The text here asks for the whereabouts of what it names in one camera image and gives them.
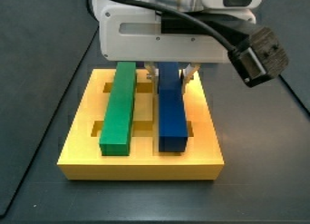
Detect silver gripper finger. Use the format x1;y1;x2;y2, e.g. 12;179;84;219
180;63;200;93
144;62;157;82

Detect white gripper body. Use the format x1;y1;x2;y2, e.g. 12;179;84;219
89;0;256;63

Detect blue rectangular bar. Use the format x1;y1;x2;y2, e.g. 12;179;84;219
157;63;187;152

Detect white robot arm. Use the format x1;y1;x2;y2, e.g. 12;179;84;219
85;0;262;83

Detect yellow slotted board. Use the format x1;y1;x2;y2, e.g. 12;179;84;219
57;69;224;180

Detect green rectangular bar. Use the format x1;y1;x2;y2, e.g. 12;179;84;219
98;62;136;156

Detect black camera cable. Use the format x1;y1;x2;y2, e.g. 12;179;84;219
84;0;243;54

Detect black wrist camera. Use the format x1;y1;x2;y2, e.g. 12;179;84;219
227;27;290;88

